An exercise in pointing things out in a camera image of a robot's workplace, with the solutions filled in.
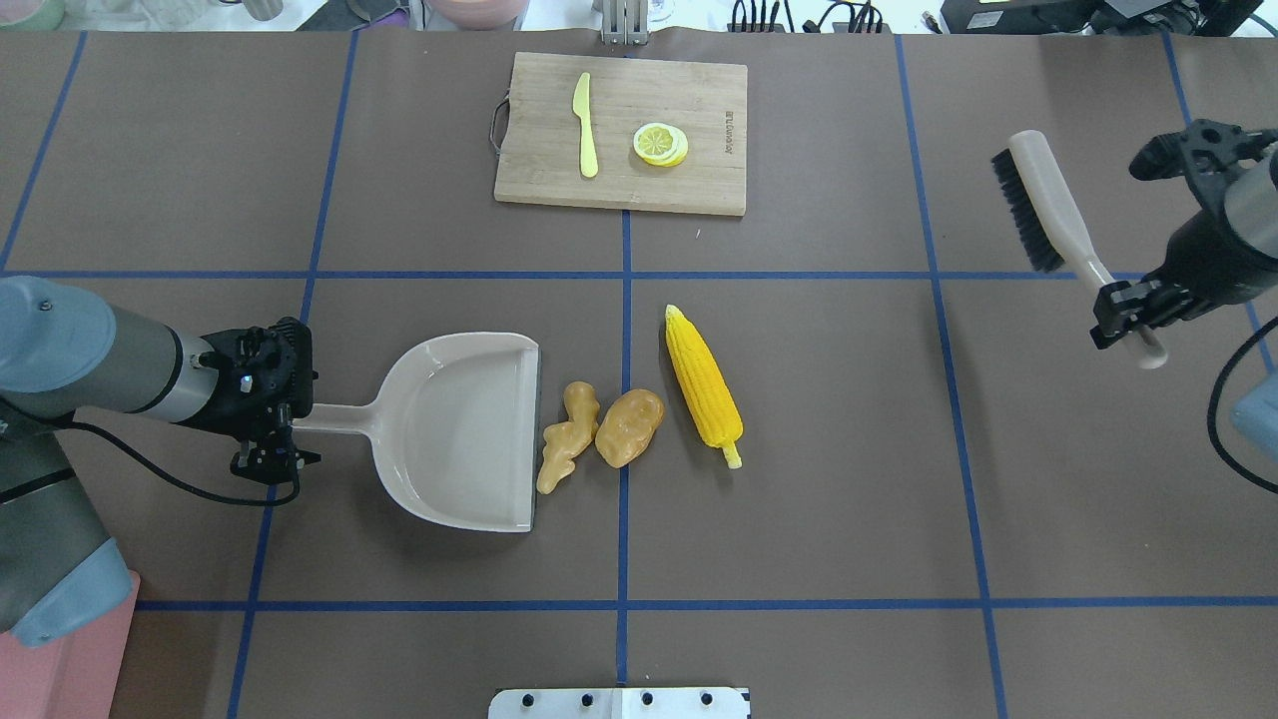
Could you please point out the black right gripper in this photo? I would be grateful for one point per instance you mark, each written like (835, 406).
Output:
(1201, 258)

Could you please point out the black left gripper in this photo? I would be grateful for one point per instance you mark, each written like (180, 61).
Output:
(237, 407)

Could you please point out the beige hand brush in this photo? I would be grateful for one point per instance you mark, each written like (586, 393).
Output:
(1052, 231)

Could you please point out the beige plastic dustpan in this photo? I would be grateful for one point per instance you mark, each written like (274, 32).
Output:
(452, 430)

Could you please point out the tan toy ginger root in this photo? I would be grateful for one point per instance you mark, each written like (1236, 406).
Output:
(565, 441)

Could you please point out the yellow toy corn cob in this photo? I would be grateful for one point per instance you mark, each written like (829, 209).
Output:
(711, 405)

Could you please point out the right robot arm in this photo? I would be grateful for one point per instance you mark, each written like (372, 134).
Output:
(1225, 254)

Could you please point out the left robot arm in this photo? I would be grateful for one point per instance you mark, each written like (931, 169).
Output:
(64, 349)

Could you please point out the pink plastic bin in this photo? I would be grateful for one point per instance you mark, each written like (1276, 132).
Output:
(72, 677)

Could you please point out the bamboo cutting board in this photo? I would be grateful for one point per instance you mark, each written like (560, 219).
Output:
(538, 156)

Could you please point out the yellow toy knife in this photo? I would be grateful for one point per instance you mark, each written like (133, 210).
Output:
(581, 106)

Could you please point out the yellow lemon slices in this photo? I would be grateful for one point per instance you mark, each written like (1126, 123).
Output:
(661, 145)

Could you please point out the pink bowl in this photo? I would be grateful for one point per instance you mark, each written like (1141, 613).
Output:
(480, 14)

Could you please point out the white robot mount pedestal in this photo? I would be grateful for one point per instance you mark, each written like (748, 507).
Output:
(623, 702)

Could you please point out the aluminium frame post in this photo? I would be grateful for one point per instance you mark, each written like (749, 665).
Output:
(624, 22)

